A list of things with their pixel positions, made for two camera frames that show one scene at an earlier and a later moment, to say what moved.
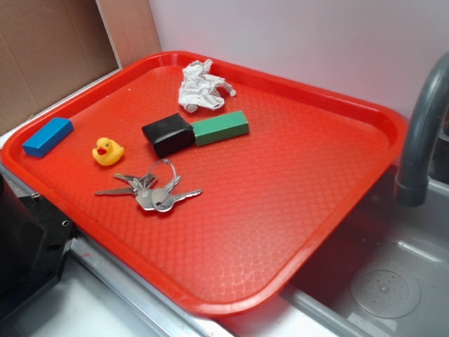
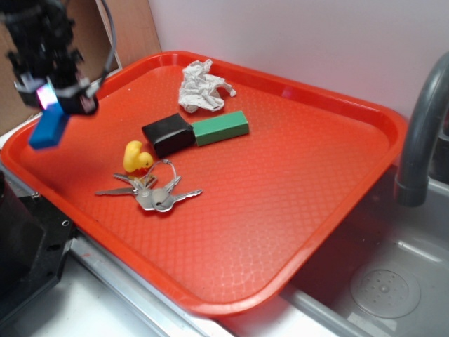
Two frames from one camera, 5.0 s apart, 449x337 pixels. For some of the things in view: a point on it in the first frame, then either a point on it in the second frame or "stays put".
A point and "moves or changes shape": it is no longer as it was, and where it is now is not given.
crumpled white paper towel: x=199 y=88 stays put
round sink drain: x=384 y=293 stays put
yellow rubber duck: x=107 y=152 to x=134 y=159
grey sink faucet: x=412 y=189 stays put
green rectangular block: x=220 y=128 stays put
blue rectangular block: x=48 y=137 moves or changes shape
